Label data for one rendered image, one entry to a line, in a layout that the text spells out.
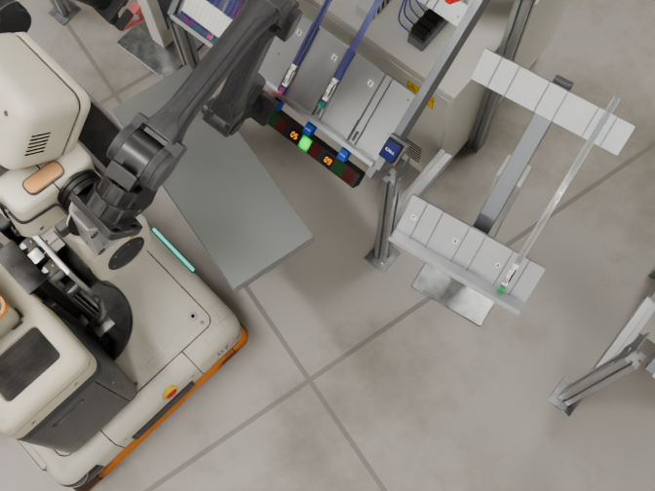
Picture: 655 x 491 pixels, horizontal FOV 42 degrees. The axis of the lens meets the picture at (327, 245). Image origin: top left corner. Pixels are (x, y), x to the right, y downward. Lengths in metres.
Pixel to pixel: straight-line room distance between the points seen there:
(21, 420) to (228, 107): 0.80
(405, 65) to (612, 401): 1.20
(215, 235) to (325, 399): 0.73
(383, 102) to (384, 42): 0.34
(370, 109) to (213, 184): 0.45
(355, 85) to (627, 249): 1.20
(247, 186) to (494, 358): 0.99
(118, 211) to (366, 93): 0.76
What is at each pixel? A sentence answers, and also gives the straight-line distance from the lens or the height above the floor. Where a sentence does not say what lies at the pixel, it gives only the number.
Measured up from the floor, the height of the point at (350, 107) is 0.77.
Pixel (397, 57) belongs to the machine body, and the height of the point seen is 0.62.
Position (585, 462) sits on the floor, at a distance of 2.70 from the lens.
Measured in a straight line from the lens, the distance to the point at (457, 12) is 1.95.
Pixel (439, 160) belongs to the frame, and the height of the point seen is 0.31.
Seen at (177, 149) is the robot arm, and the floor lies 1.25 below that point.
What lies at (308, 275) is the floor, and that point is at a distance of 2.71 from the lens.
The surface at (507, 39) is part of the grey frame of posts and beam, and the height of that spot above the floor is 0.67.
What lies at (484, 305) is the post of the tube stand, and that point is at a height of 0.01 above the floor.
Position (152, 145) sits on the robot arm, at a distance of 1.51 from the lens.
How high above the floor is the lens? 2.60
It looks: 72 degrees down
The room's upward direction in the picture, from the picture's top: 4 degrees counter-clockwise
